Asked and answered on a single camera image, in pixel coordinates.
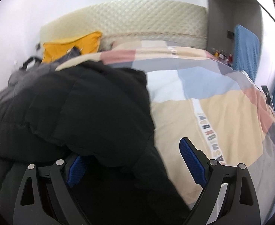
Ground black puffer jacket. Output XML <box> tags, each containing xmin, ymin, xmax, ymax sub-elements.
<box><xmin>0</xmin><ymin>61</ymin><xmax>190</xmax><ymax>224</ymax></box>

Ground black tripod stand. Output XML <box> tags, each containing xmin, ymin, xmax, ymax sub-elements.
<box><xmin>261</xmin><ymin>85</ymin><xmax>274</xmax><ymax>109</ymax></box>

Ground colourful patchwork duvet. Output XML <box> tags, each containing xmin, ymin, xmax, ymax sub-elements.
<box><xmin>59</xmin><ymin>41</ymin><xmax>275</xmax><ymax>217</ymax></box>

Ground grey fleece garment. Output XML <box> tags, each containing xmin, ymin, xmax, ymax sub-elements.
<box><xmin>0</xmin><ymin>47</ymin><xmax>81</xmax><ymax>103</ymax></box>

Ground bottles on side table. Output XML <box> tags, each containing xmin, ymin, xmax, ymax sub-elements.
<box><xmin>211</xmin><ymin>48</ymin><xmax>233</xmax><ymax>67</ymax></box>

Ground black bag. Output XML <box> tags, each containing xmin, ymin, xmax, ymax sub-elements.
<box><xmin>19</xmin><ymin>56</ymin><xmax>42</xmax><ymax>71</ymax></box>

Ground yellow pillow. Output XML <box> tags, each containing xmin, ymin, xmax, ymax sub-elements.
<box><xmin>42</xmin><ymin>31</ymin><xmax>102</xmax><ymax>64</ymax></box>

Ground blue towel on chair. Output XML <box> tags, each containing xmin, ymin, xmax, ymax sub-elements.
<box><xmin>233</xmin><ymin>24</ymin><xmax>260</xmax><ymax>81</ymax></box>

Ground cream quilted headboard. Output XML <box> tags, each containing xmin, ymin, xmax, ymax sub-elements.
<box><xmin>39</xmin><ymin>0</ymin><xmax>208</xmax><ymax>50</ymax></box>

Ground grey wardrobe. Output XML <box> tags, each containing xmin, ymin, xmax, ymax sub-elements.
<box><xmin>206</xmin><ymin>0</ymin><xmax>262</xmax><ymax>54</ymax></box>

